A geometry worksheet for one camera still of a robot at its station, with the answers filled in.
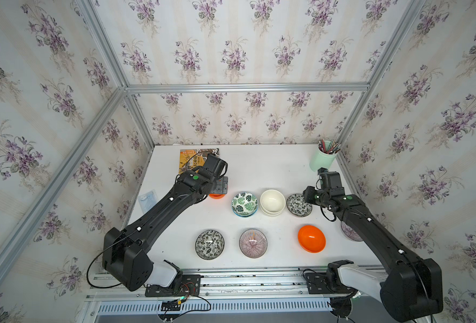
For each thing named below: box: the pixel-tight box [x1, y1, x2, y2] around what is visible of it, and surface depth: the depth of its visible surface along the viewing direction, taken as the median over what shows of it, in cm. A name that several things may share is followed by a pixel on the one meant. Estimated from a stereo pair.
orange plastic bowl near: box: [297, 224, 327, 254], surface depth 83 cm
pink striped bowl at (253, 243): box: [238, 228, 269, 259], surface depth 83 cm
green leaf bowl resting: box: [231, 207, 259, 218], surface depth 92 cm
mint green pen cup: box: [309, 139, 341, 172], surface depth 103 cm
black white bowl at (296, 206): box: [286, 193, 314, 218], surface depth 95 cm
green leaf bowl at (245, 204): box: [231, 191, 259, 218], surface depth 94 cm
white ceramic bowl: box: [259, 189, 287, 217], surface depth 91 cm
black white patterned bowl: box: [194, 229, 226, 260], surface depth 83 cm
